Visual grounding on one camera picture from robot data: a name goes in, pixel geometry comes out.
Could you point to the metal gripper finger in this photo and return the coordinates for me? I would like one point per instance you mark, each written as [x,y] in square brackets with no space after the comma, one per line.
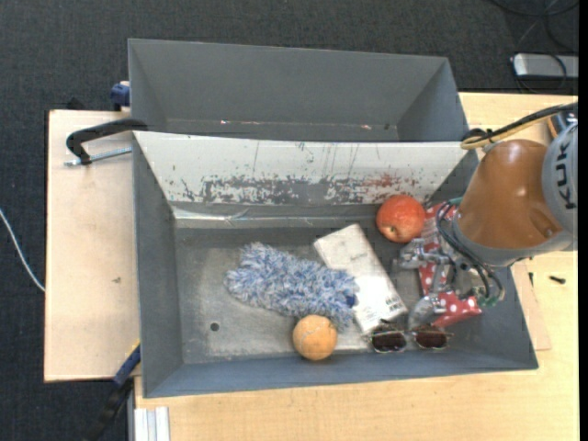
[425,308]
[420,255]

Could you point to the red white-dotted cloth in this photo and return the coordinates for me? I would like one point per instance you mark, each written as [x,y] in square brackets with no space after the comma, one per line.
[459,308]

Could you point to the red apple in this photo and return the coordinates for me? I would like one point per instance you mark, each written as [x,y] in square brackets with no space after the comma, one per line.
[399,216]

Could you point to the sunglasses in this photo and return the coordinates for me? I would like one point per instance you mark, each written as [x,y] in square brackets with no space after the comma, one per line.
[388,340]

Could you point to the white box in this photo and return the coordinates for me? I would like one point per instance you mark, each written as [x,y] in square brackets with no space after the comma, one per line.
[363,269]

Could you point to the small black screw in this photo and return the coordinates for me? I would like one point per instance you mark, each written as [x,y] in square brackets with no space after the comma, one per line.
[558,279]

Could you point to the orange ball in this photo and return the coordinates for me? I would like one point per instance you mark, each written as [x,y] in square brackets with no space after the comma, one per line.
[314,338]

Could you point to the blue and white fluffy duster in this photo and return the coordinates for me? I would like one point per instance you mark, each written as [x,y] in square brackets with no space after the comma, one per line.
[289,280]

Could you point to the grey metal bin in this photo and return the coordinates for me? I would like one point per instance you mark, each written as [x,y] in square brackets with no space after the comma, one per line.
[275,90]

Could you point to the pale wood board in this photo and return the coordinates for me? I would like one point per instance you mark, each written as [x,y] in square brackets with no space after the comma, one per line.
[89,246]

